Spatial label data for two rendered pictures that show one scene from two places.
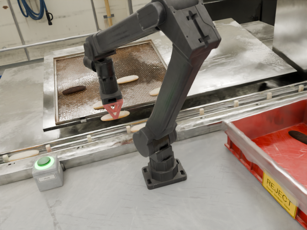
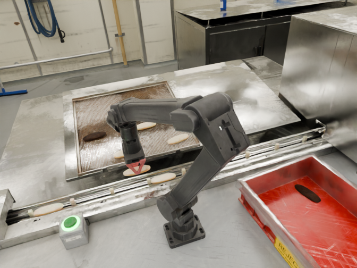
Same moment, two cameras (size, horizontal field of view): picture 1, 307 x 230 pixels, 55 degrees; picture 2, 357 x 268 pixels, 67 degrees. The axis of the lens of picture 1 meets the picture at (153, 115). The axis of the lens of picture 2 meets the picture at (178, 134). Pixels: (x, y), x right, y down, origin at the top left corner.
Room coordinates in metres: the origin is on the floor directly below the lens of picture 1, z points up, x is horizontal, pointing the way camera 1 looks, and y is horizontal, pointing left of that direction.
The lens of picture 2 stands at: (0.12, 0.03, 1.58)
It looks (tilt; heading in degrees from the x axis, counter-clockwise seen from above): 35 degrees down; 355
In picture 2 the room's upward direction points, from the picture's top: 5 degrees counter-clockwise
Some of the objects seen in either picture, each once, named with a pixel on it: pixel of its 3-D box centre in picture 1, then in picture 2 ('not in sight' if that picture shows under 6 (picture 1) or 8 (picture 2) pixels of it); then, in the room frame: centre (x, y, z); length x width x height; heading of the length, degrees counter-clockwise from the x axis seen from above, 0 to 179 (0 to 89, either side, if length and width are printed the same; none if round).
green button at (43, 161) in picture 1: (44, 162); (70, 223); (0.69, 0.34, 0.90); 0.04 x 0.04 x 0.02
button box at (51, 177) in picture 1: (50, 175); (75, 233); (0.70, 0.34, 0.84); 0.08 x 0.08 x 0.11; 11
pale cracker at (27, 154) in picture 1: (23, 154); (48, 209); (0.80, 0.45, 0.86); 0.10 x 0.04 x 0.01; 101
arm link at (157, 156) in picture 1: (154, 141); (176, 205); (0.67, 0.01, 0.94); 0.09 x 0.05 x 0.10; 33
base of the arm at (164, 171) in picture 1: (162, 164); (183, 224); (0.65, -0.01, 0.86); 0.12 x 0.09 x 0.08; 101
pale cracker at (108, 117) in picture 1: (115, 115); (136, 169); (0.87, 0.13, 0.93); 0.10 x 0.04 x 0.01; 101
